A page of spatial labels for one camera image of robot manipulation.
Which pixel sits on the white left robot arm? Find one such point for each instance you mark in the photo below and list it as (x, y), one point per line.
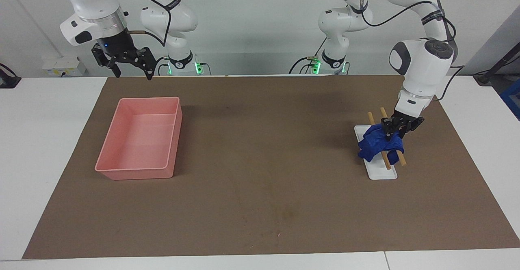
(422, 59)

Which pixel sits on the brown table mat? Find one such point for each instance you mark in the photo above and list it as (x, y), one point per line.
(260, 160)

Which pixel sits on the blue towel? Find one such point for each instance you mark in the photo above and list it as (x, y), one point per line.
(378, 146)

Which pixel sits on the pink plastic bin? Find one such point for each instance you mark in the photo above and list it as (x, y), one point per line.
(138, 140)

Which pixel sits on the black stand leg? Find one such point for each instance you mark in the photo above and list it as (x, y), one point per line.
(485, 77)

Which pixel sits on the wooden rack rod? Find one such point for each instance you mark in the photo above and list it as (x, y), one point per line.
(383, 111)
(371, 117)

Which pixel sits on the black clamp mount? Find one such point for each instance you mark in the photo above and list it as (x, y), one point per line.
(8, 81)

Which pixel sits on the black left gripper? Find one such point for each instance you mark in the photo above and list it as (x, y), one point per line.
(402, 122)

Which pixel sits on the blue crate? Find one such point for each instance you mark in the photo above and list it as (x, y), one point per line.
(512, 97)

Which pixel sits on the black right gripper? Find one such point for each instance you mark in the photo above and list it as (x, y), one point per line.
(124, 50)

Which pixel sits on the white power strip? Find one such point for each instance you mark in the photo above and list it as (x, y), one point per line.
(61, 65)

